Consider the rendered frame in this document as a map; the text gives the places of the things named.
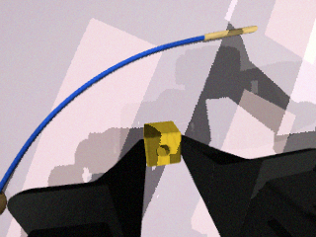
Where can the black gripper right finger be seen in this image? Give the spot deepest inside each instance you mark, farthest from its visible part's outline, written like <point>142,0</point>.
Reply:
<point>230,185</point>

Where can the blue string with wooden stick end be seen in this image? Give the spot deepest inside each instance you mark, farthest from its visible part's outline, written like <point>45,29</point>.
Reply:
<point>211,36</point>

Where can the yellow cube block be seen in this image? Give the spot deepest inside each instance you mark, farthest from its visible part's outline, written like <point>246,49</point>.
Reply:
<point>163,143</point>

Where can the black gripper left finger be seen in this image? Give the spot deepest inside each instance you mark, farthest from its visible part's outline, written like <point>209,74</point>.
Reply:
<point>115,198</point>

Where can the round wooden button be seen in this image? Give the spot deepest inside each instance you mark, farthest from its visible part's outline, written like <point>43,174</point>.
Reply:
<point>3,202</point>

